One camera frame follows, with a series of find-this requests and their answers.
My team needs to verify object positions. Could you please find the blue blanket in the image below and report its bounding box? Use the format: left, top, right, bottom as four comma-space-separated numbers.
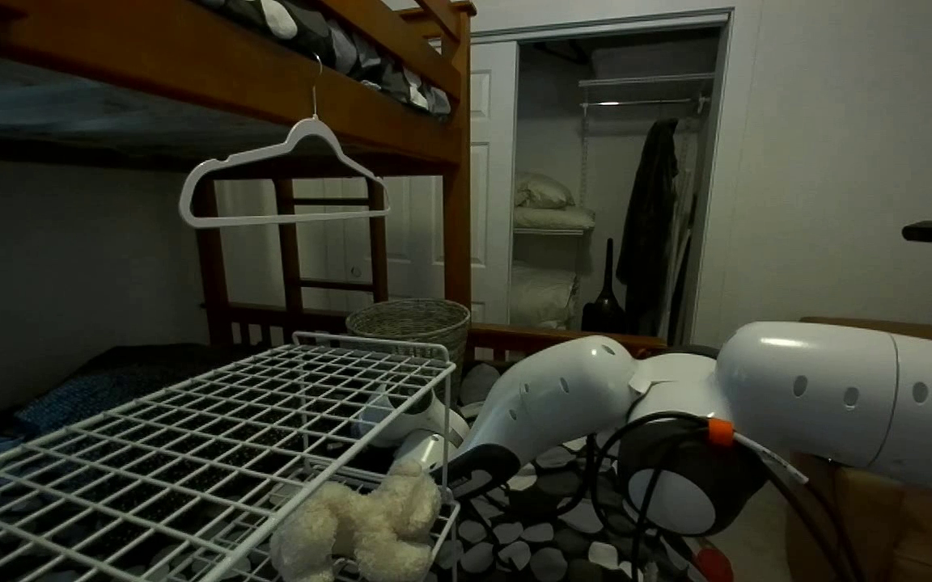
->
0, 341, 244, 471

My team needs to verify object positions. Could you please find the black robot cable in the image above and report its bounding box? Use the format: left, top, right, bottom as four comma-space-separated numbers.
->
580, 404, 870, 582

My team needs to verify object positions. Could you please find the white wire rack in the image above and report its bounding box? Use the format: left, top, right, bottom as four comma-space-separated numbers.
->
0, 325, 468, 582

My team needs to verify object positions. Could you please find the cream plush toy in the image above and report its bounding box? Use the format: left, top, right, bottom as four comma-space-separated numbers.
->
269, 459, 446, 582

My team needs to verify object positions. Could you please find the woven round basket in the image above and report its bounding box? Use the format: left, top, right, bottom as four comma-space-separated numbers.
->
344, 293, 475, 372

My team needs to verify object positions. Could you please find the black grey spotted bedspread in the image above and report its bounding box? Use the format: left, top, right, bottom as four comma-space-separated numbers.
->
419, 359, 705, 582

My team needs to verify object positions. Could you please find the spotted upper bunk bedding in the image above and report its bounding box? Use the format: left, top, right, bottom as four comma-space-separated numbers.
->
193, 0, 457, 120

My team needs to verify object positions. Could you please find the red object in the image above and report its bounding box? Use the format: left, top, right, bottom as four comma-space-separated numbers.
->
690, 535, 742, 582

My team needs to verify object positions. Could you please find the wooden bunk bed frame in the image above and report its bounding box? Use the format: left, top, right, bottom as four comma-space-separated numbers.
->
0, 0, 668, 411

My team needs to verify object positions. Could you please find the folded white linen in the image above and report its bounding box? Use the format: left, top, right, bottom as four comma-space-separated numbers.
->
511, 204, 597, 240

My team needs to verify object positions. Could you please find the white pillow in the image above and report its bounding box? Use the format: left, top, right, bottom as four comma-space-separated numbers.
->
513, 171, 580, 214

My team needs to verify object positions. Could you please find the black dustpan brush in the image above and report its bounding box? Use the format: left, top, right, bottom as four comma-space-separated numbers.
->
580, 237, 631, 336

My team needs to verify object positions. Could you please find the dark hanging coat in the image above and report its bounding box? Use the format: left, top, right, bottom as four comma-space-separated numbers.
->
616, 113, 686, 331

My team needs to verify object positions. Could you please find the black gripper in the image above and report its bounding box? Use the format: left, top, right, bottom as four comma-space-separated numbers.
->
394, 429, 493, 503

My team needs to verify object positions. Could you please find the white closet door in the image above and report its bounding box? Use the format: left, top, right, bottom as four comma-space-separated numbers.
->
467, 39, 521, 325

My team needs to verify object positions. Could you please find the closet shelf with rod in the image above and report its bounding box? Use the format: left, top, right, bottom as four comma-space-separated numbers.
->
577, 72, 720, 120

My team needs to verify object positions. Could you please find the white clothes hanger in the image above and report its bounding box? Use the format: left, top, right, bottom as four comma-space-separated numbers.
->
173, 61, 390, 234

